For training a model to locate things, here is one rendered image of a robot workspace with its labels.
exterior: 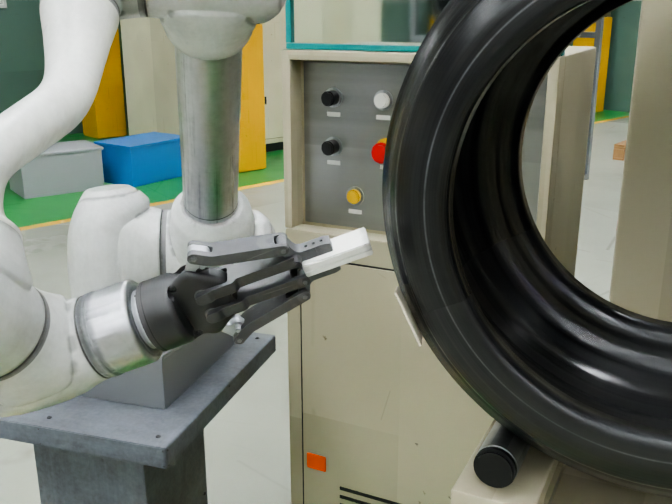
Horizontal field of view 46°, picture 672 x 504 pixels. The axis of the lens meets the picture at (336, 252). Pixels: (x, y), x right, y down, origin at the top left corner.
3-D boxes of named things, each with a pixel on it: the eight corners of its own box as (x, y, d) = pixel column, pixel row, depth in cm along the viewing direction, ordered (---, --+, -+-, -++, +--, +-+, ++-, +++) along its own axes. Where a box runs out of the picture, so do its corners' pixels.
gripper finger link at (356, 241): (301, 254, 81) (299, 249, 80) (366, 231, 80) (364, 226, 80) (304, 272, 78) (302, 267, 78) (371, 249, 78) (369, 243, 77)
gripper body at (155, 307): (132, 265, 81) (215, 235, 81) (168, 322, 86) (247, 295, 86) (126, 312, 75) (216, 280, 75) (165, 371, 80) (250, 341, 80)
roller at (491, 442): (571, 327, 110) (580, 357, 110) (540, 332, 112) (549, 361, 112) (508, 448, 80) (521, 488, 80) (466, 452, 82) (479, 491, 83)
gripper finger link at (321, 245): (284, 259, 80) (273, 237, 78) (331, 242, 79) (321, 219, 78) (285, 268, 79) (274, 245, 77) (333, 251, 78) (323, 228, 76)
